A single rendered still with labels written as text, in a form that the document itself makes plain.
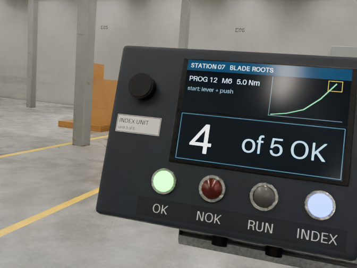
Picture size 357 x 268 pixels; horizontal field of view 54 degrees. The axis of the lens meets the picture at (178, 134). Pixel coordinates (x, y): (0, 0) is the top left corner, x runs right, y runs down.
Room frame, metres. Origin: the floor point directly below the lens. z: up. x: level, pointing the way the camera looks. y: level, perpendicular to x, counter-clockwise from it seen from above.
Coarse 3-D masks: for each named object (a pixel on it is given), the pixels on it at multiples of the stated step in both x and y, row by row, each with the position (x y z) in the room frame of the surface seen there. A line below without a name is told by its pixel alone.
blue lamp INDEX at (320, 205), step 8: (312, 192) 0.32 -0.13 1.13; (320, 192) 0.31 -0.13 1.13; (304, 200) 0.32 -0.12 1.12; (312, 200) 0.31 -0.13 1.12; (320, 200) 0.31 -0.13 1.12; (328, 200) 0.31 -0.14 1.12; (312, 208) 0.31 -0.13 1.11; (320, 208) 0.30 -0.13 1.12; (328, 208) 0.30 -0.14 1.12; (312, 216) 0.31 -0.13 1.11; (320, 216) 0.31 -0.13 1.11; (328, 216) 0.31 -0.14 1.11
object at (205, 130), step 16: (192, 112) 0.36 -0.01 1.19; (192, 128) 0.36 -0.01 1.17; (208, 128) 0.36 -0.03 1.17; (224, 128) 0.35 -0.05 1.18; (176, 144) 0.36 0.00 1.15; (192, 144) 0.36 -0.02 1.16; (208, 144) 0.35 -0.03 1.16; (224, 144) 0.35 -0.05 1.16; (192, 160) 0.35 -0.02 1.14; (208, 160) 0.35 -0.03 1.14
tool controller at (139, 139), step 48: (144, 48) 0.40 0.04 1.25; (144, 96) 0.37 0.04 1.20; (192, 96) 0.37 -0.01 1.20; (240, 96) 0.36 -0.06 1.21; (288, 96) 0.35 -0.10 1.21; (336, 96) 0.34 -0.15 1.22; (144, 144) 0.37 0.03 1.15; (240, 144) 0.34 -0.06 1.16; (288, 144) 0.33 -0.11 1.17; (336, 144) 0.32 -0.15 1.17; (144, 192) 0.35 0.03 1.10; (192, 192) 0.34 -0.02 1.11; (240, 192) 0.33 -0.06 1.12; (288, 192) 0.32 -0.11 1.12; (336, 192) 0.31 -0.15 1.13; (288, 240) 0.31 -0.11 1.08; (336, 240) 0.30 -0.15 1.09
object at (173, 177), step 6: (156, 174) 0.35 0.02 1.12; (162, 174) 0.35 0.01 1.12; (168, 174) 0.35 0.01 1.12; (174, 174) 0.35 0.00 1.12; (156, 180) 0.35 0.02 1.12; (162, 180) 0.34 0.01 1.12; (168, 180) 0.34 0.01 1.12; (174, 180) 0.35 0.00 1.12; (156, 186) 0.35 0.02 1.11; (162, 186) 0.34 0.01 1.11; (168, 186) 0.34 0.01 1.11; (174, 186) 0.35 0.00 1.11; (162, 192) 0.35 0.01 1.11; (168, 192) 0.34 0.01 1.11
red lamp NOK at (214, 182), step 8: (208, 176) 0.34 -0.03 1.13; (216, 176) 0.34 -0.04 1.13; (200, 184) 0.34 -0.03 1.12; (208, 184) 0.33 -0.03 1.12; (216, 184) 0.33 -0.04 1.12; (224, 184) 0.34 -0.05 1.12; (200, 192) 0.34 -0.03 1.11; (208, 192) 0.33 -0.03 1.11; (216, 192) 0.33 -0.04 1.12; (224, 192) 0.33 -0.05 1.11; (208, 200) 0.33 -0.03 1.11; (216, 200) 0.33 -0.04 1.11
